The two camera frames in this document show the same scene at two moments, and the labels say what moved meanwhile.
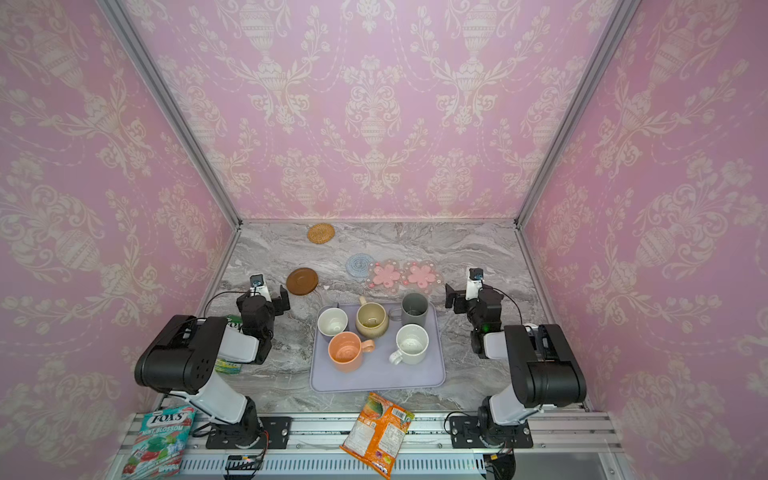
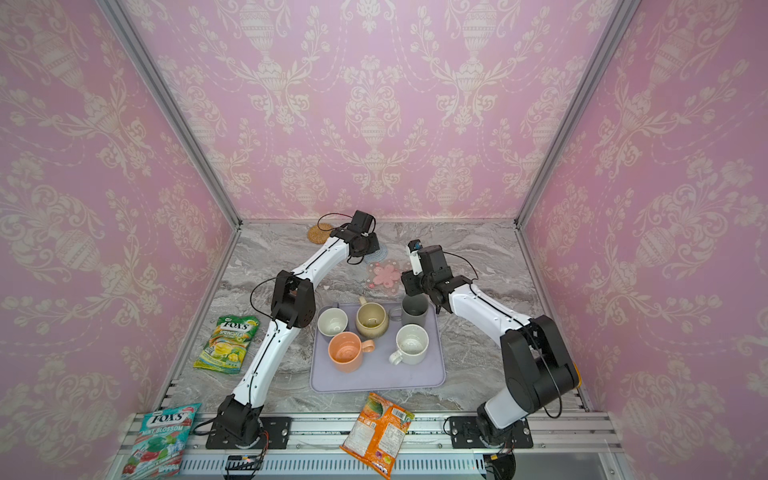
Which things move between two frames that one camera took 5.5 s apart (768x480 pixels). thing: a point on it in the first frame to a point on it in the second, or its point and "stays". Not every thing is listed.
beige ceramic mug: x=371 y=318 stays
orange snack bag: x=378 y=433 stays
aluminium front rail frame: x=565 y=446 stays
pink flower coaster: x=385 y=276 stays
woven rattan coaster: x=321 y=233 stays
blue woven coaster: x=357 y=265 to x=376 y=256
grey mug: x=414 y=307 stays
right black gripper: x=456 y=299 to x=432 y=285
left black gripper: x=277 y=307 to x=373 y=245
